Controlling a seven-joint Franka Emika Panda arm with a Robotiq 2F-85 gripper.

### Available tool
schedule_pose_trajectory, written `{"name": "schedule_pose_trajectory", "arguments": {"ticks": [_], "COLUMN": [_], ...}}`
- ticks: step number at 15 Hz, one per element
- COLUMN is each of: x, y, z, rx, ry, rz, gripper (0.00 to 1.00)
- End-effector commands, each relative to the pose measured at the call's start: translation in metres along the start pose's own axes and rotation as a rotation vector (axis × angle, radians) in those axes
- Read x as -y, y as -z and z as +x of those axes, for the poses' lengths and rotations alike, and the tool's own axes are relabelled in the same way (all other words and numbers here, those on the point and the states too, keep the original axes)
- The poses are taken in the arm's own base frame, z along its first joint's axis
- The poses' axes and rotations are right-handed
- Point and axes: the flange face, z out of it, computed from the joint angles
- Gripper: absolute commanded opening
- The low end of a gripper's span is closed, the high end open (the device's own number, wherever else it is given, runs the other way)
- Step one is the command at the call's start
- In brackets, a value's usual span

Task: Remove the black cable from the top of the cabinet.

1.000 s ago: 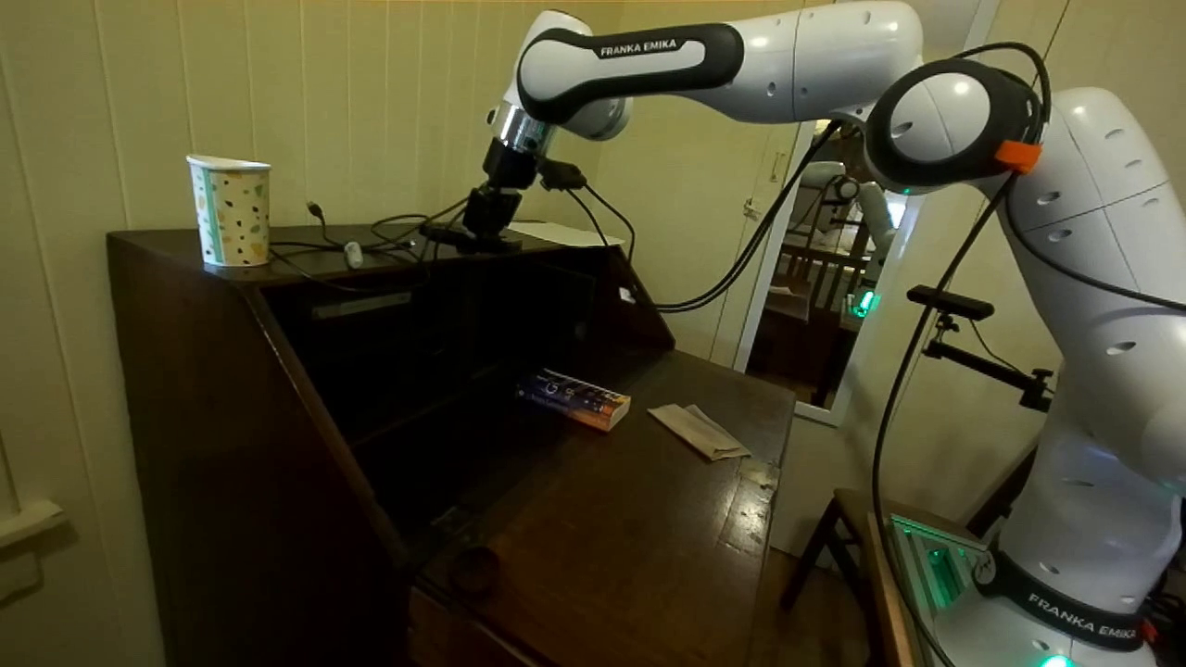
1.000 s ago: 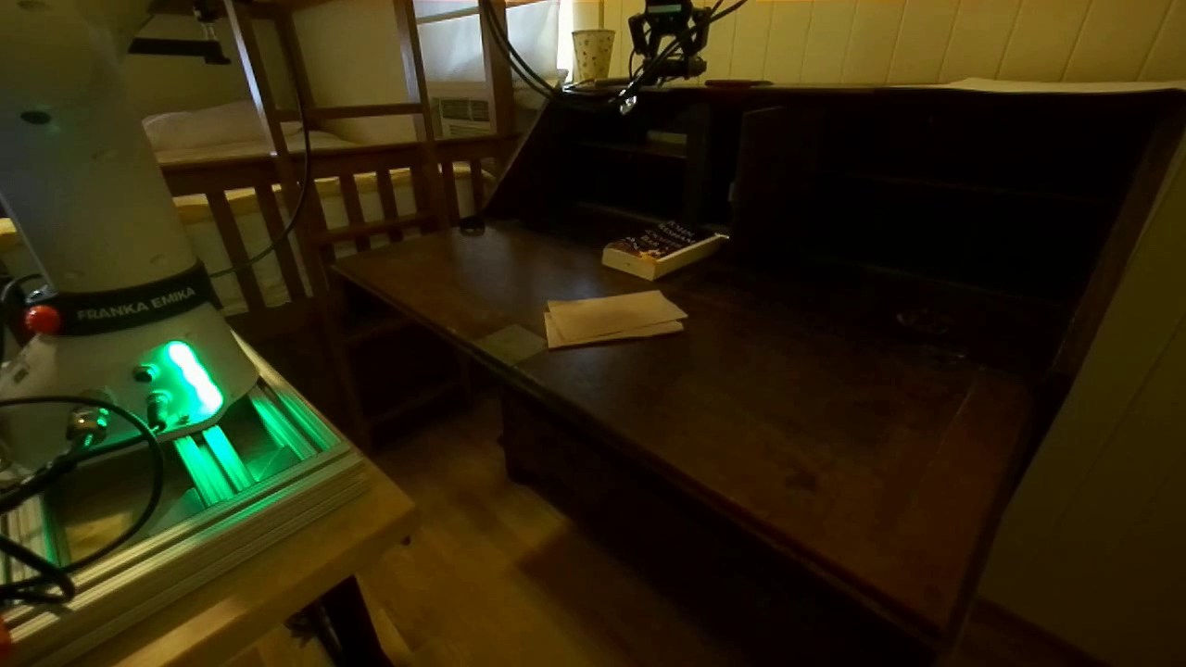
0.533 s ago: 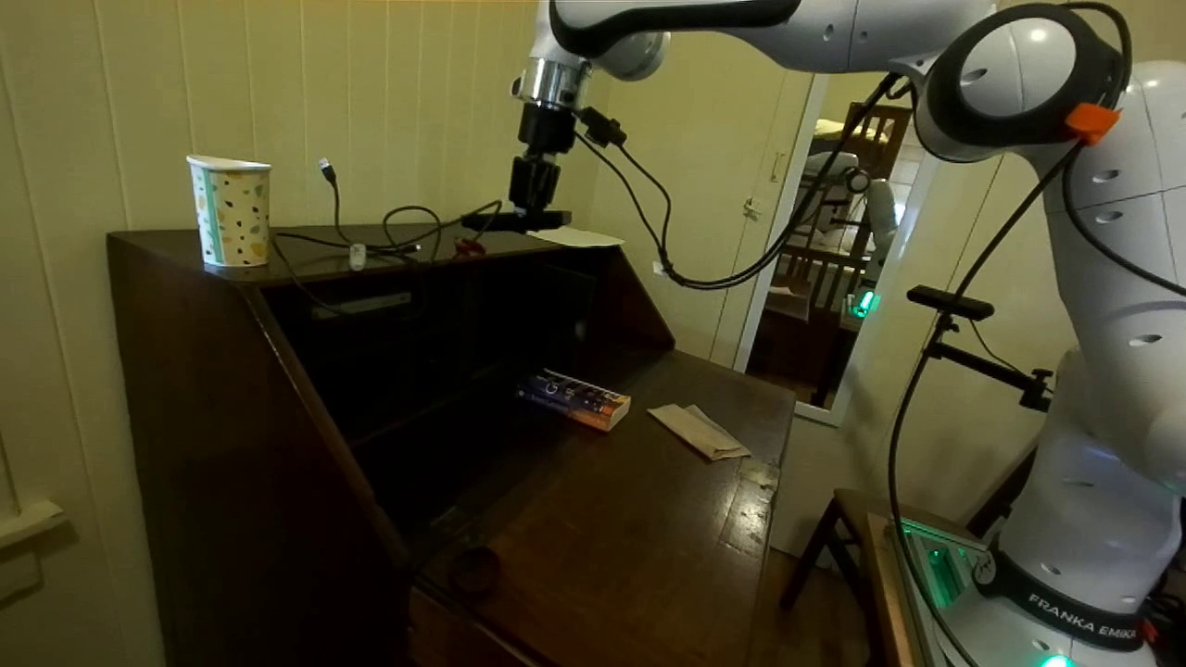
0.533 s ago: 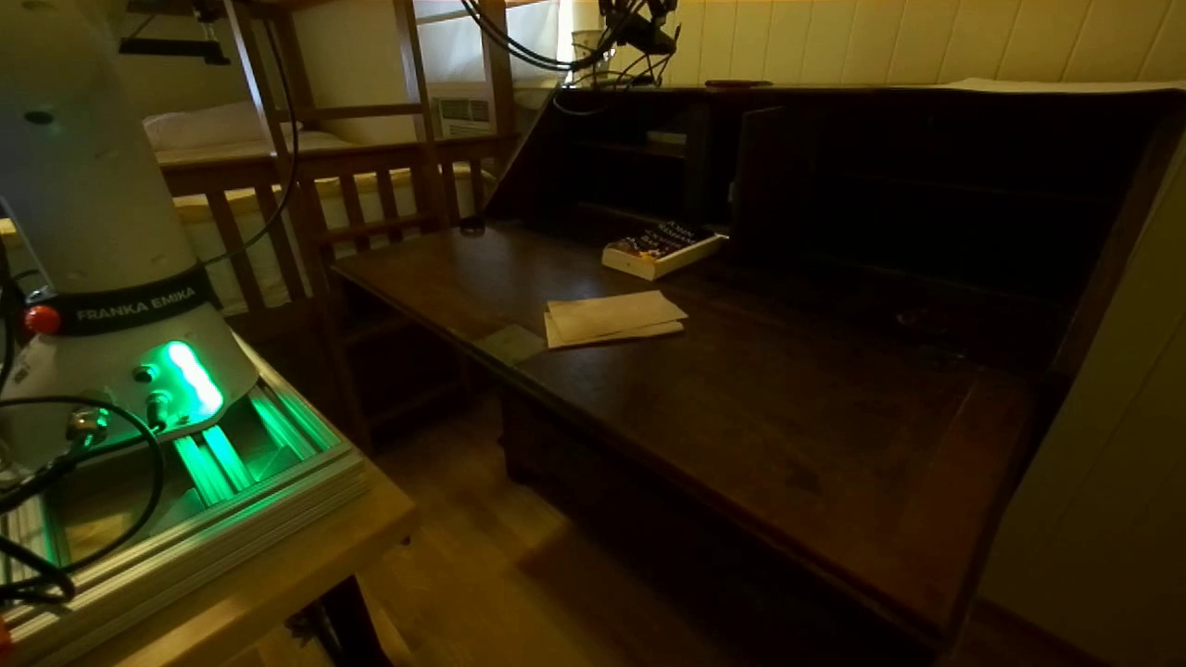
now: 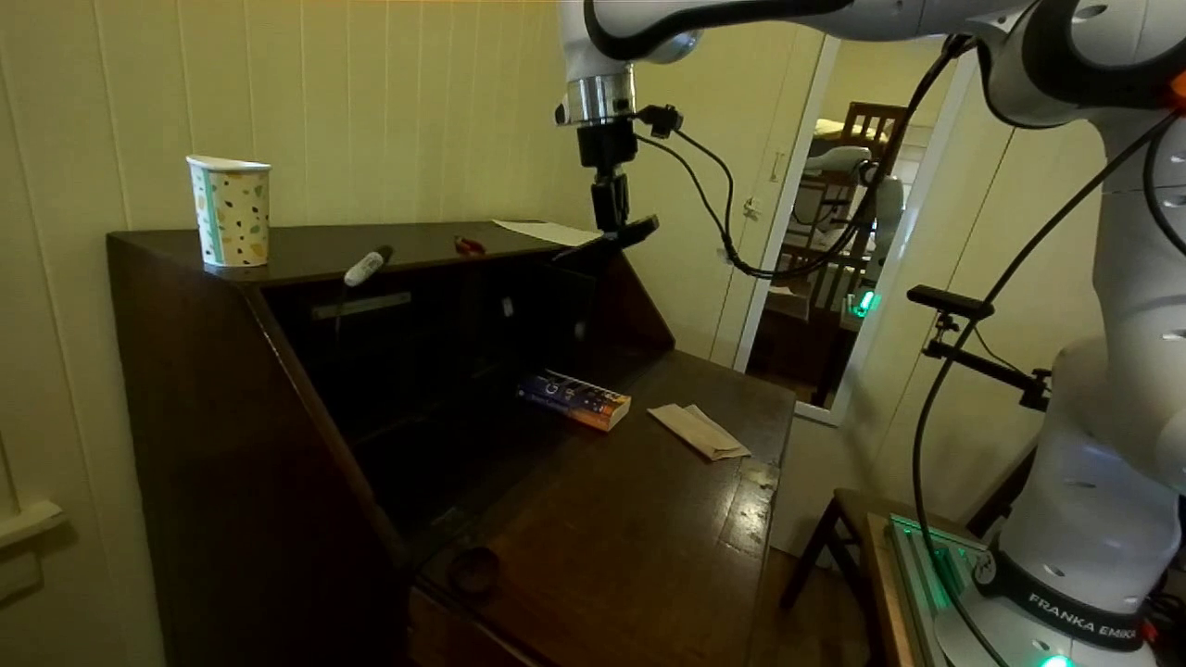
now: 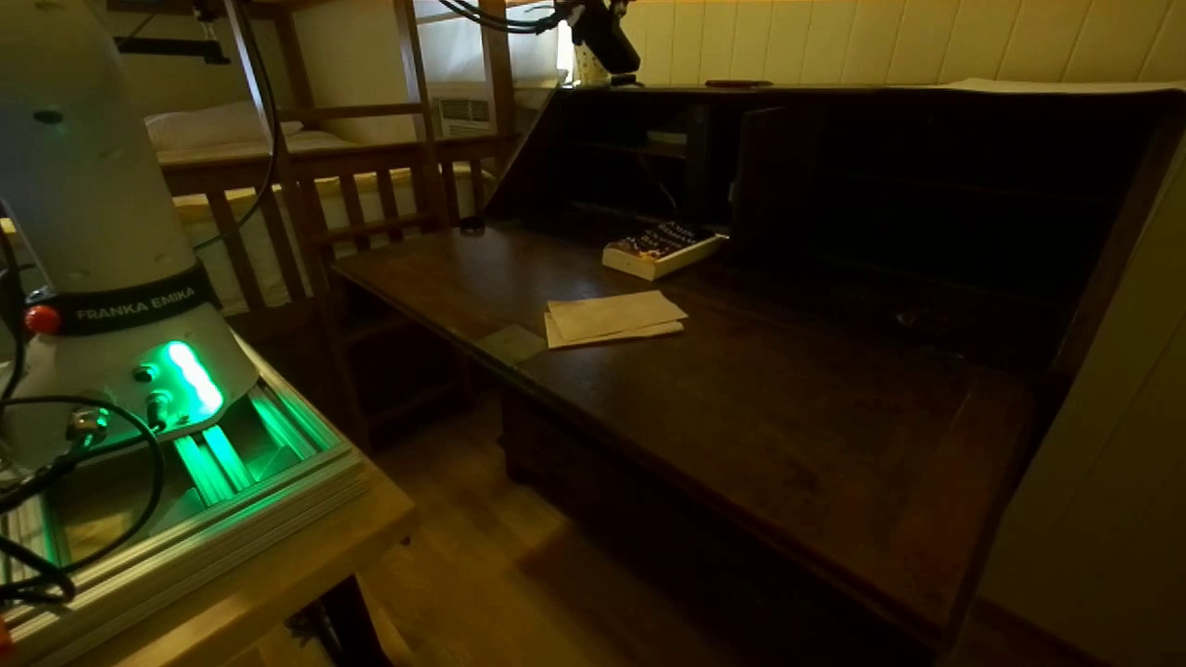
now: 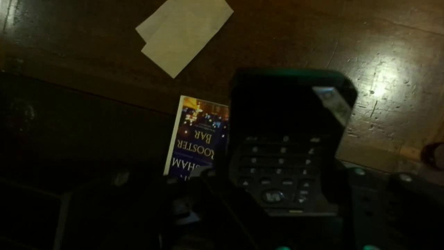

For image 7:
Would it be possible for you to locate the dark wooden secretary cabinet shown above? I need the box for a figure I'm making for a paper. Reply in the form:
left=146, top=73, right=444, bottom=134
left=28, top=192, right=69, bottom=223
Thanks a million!
left=0, top=0, right=444, bottom=250

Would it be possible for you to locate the black keypad device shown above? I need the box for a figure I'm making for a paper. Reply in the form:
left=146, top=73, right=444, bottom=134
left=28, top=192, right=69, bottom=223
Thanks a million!
left=227, top=68, right=359, bottom=218

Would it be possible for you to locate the tan paper pad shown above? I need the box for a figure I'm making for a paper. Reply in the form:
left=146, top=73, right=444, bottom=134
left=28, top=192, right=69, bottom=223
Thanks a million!
left=140, top=0, right=234, bottom=79

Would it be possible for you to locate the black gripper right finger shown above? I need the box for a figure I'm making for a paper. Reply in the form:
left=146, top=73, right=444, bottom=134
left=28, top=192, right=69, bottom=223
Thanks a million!
left=337, top=161, right=386, bottom=213

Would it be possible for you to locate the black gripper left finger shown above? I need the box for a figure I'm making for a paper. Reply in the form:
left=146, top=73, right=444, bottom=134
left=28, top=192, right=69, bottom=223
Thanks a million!
left=179, top=159, right=204, bottom=196

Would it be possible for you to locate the blue Lobster Bar book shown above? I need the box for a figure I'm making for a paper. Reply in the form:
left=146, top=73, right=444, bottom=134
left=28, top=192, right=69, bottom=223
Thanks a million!
left=162, top=95, right=232, bottom=179

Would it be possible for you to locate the beige paper envelope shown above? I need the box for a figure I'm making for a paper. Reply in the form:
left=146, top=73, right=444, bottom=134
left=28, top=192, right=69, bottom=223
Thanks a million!
left=134, top=0, right=182, bottom=46

